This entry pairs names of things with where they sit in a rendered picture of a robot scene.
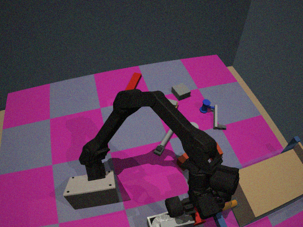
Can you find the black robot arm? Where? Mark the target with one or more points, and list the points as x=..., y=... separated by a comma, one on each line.
x=197, y=144

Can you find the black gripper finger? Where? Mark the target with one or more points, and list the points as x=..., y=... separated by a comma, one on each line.
x=192, y=214

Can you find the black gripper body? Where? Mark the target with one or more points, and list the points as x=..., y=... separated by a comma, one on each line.
x=176, y=207

